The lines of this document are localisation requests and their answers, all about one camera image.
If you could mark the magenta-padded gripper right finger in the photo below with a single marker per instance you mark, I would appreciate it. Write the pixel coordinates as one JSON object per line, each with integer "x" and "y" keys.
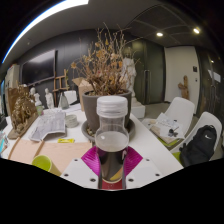
{"x": 144, "y": 170}

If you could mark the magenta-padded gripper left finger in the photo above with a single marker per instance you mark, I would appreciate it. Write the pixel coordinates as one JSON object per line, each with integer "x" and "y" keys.
{"x": 80, "y": 170}

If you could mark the clear drink bottle white cap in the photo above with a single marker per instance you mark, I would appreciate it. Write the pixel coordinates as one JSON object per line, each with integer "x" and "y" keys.
{"x": 111, "y": 146}

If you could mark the beige wooden drawing board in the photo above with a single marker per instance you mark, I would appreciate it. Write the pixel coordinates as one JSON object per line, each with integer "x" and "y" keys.
{"x": 23, "y": 150}
{"x": 70, "y": 153}

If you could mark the small yellow tag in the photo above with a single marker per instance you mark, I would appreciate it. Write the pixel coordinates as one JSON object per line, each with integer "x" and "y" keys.
{"x": 66, "y": 140}

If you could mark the lime green mug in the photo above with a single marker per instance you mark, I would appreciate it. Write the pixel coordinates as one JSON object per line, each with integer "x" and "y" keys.
{"x": 45, "y": 163}

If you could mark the papers on chair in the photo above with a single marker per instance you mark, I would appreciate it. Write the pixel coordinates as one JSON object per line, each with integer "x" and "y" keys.
{"x": 166, "y": 126}

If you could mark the small white cup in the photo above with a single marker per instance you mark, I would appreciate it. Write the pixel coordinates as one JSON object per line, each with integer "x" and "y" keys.
{"x": 71, "y": 121}

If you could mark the printed paper sheet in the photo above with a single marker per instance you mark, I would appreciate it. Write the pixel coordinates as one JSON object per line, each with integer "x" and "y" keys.
{"x": 50, "y": 125}

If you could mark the black backpack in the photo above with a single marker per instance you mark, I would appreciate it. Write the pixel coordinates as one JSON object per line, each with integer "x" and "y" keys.
{"x": 198, "y": 146}

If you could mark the grey pot with dried plant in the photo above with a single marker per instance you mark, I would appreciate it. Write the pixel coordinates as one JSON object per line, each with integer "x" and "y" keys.
{"x": 90, "y": 106}

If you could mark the clear spray bottle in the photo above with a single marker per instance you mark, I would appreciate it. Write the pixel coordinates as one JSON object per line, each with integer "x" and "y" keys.
{"x": 64, "y": 101}

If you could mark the small green bottle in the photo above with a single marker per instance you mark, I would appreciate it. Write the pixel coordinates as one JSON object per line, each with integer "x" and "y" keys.
{"x": 39, "y": 110}

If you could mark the white plastic chair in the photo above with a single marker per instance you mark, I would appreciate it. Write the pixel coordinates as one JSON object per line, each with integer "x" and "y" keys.
{"x": 71, "y": 96}
{"x": 181, "y": 108}
{"x": 208, "y": 119}

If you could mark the white plaster bust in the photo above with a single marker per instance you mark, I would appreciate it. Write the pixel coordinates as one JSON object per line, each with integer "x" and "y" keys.
{"x": 49, "y": 98}

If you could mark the brown cardboard box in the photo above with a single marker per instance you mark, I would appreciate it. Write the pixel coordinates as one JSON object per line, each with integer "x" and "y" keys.
{"x": 81, "y": 90}

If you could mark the colourful book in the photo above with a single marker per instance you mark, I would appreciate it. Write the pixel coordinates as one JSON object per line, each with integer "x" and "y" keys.
{"x": 3, "y": 143}

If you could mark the brown sculpture on board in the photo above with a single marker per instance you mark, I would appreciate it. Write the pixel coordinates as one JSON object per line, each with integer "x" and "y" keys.
{"x": 21, "y": 111}

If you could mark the white plaster figure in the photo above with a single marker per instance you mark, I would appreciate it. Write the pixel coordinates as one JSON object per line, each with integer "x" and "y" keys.
{"x": 34, "y": 96}

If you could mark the wooden easel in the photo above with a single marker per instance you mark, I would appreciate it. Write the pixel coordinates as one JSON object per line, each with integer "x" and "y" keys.
{"x": 61, "y": 81}

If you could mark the wooden figure sculpture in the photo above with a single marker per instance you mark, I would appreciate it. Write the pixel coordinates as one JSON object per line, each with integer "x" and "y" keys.
{"x": 183, "y": 87}

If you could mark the tall white statue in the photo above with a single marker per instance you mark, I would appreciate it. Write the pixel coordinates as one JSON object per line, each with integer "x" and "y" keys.
{"x": 130, "y": 71}

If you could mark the white cabinet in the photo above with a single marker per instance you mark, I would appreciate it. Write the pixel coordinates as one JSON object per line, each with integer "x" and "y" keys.
{"x": 11, "y": 80}

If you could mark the ceiling spot light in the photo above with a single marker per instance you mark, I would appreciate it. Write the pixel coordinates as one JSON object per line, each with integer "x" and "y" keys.
{"x": 196, "y": 30}
{"x": 159, "y": 34}

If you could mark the long ceiling light strip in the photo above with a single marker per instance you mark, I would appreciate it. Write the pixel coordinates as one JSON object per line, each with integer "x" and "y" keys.
{"x": 36, "y": 16}

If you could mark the white statue pedestal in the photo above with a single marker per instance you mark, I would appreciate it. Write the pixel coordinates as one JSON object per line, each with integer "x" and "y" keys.
{"x": 138, "y": 108}

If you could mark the black wall screen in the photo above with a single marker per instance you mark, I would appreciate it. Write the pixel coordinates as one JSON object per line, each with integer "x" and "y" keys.
{"x": 38, "y": 66}

